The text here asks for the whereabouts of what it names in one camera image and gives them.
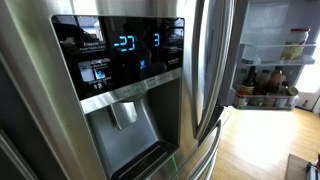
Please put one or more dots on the red lid white jar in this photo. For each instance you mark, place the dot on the red lid white jar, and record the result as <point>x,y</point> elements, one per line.
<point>294,44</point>

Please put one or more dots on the dark soy sauce bottle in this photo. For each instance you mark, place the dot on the dark soy sauce bottle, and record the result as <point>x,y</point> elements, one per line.
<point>249,83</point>

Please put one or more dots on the pale dressing bottle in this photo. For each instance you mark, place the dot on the pale dressing bottle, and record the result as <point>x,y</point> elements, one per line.
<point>261,81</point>

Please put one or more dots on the black dispenser control panel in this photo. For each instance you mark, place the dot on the black dispenser control panel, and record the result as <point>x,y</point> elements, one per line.
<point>104,53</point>

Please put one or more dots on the clear bottom door shelf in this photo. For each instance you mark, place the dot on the clear bottom door shelf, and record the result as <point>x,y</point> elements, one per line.
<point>244,101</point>

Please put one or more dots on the stainless left fridge door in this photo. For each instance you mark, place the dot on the stainless left fridge door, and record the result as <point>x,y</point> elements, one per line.
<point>31,56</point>

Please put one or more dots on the gold lid small jar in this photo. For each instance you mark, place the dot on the gold lid small jar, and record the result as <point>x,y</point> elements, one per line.
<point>293,93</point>

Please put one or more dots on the brown sauce bottle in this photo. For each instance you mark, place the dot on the brown sauce bottle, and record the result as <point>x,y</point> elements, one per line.
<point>272,86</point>

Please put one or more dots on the vertical silver door handle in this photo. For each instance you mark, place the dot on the vertical silver door handle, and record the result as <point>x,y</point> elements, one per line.
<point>210,44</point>

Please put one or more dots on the clear middle door shelf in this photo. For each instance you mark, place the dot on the clear middle door shelf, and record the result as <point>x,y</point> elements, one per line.
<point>269,55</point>

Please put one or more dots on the upper silver drawer handle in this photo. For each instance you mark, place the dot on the upper silver drawer handle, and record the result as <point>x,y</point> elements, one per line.
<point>201,165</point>

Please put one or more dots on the silver water dispenser recess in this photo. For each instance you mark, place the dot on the silver water dispenser recess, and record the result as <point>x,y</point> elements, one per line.
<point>138,138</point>

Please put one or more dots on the clear door shelf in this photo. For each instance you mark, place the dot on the clear door shelf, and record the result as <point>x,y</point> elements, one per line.
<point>244,101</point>
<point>269,55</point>

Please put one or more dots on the open fridge door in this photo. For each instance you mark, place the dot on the open fridge door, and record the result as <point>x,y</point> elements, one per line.
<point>268,22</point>

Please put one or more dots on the brown floor mat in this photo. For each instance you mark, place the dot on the brown floor mat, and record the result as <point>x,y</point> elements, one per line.
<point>296,168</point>

